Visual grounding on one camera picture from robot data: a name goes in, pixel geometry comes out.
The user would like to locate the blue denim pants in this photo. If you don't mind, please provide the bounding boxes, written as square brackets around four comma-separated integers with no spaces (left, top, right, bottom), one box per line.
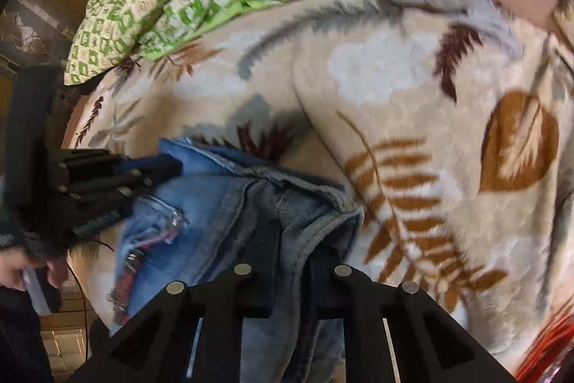
[108,136,364,383]

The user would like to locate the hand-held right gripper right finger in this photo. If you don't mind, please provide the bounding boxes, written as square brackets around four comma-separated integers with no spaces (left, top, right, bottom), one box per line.
[313,255,516,383]

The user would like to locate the red striped cloth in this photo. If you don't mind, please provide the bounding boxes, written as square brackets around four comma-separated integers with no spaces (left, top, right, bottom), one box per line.
[513,302,574,383]

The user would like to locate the person's left hand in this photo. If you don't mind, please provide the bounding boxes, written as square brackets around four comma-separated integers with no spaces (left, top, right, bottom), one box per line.
[0,249,68,292]

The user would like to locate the beige leaf print blanket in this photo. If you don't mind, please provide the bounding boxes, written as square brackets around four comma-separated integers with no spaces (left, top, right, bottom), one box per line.
[63,0,574,375]

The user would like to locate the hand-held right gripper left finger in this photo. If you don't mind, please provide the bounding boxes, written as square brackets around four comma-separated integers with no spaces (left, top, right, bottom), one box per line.
[67,224,282,383]

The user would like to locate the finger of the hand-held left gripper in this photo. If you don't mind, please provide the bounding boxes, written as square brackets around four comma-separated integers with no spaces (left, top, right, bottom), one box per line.
[66,185,137,238]
[60,149,184,192]

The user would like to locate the person's left forearm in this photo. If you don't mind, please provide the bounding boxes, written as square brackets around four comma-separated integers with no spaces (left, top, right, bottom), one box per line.
[0,286,62,383]

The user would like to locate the black cable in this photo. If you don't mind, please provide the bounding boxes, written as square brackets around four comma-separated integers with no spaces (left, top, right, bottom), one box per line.
[66,264,90,370]

